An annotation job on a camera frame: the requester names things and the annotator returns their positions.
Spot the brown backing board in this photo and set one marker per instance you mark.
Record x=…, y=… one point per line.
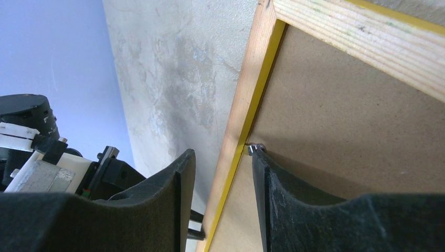
x=340, y=125

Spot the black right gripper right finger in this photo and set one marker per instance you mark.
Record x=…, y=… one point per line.
x=296, y=216

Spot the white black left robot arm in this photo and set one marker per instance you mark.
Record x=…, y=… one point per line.
x=28, y=125

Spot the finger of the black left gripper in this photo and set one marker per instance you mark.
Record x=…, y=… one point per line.
x=196, y=226

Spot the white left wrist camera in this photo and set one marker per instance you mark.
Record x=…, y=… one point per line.
x=40, y=176

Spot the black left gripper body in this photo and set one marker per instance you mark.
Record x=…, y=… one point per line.
x=107, y=176

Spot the yellow wooden picture frame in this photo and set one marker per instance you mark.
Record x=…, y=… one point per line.
x=408, y=48

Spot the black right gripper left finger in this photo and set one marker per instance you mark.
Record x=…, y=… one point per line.
x=150, y=216

